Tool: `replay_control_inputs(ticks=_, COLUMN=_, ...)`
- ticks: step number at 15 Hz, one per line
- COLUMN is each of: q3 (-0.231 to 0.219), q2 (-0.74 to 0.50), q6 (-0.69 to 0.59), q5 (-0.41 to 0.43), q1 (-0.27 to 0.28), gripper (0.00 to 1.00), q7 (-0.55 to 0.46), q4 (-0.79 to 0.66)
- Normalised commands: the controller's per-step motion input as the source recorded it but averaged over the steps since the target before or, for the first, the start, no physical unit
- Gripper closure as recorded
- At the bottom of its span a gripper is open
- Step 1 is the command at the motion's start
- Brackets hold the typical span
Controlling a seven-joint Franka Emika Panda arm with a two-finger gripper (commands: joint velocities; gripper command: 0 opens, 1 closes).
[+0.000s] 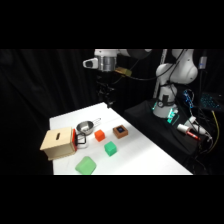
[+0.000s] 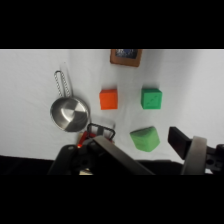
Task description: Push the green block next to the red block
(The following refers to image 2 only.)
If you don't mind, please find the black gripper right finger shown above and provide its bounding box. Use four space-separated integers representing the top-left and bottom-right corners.
167 126 224 176

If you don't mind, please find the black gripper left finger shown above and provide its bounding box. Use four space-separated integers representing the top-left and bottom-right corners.
47 135 155 176

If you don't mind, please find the green rounded wedge block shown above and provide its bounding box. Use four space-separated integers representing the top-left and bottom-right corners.
129 125 161 154

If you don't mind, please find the red cube block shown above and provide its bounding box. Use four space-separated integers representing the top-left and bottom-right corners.
99 88 119 111

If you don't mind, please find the green cube block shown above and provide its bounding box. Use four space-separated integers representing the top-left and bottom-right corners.
140 87 164 111

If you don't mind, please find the red black binder clip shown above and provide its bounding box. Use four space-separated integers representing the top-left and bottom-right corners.
76 122 117 149

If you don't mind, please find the small steel frying pan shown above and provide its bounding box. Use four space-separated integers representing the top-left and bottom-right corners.
49 69 92 133

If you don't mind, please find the brown framed picture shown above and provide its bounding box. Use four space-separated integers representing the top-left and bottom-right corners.
110 49 144 68

